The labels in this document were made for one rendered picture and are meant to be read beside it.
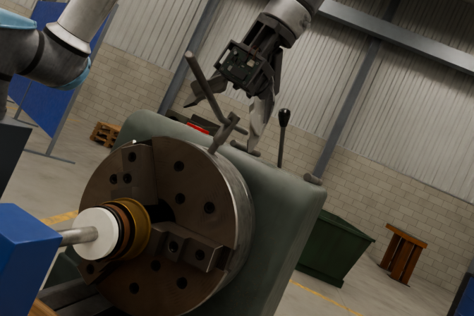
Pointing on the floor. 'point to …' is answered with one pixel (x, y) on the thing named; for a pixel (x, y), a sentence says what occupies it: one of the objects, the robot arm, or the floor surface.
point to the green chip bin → (332, 249)
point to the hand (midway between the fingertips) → (215, 130)
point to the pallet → (110, 131)
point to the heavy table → (401, 254)
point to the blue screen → (27, 85)
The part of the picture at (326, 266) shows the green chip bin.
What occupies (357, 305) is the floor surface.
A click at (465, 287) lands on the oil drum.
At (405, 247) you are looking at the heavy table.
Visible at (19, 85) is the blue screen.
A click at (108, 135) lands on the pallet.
